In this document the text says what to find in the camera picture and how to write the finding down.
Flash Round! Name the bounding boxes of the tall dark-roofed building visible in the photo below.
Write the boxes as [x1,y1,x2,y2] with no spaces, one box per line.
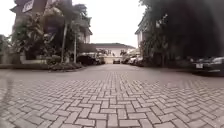
[9,0,94,45]

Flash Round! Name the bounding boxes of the vehicle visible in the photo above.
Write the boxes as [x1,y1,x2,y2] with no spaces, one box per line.
[112,58,122,65]

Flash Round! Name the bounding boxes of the red brick paved road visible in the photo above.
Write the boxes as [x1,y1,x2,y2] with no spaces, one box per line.
[0,63,224,128]

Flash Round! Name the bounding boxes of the dark parked car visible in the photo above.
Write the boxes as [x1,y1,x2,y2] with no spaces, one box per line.
[76,54,100,67]

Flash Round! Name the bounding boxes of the low pale wall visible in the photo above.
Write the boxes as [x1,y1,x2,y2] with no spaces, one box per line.
[0,51,48,65]

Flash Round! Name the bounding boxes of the pale building behind trees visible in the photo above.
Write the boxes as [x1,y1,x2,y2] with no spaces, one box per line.
[134,17,150,51]

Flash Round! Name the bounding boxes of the group of palm trees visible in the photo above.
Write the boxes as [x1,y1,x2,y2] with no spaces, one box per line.
[9,0,93,65]

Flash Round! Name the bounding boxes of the row of parked cars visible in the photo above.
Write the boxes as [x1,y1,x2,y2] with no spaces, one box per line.
[121,54,145,67]

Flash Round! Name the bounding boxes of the large dark trees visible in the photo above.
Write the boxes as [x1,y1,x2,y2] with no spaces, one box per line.
[137,0,224,69]

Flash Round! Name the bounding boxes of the white house with dark roof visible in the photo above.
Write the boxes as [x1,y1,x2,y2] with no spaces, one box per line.
[89,42,136,65]

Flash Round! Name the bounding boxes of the raised planting bed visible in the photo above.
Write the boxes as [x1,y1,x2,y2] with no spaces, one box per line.
[0,61,85,72]

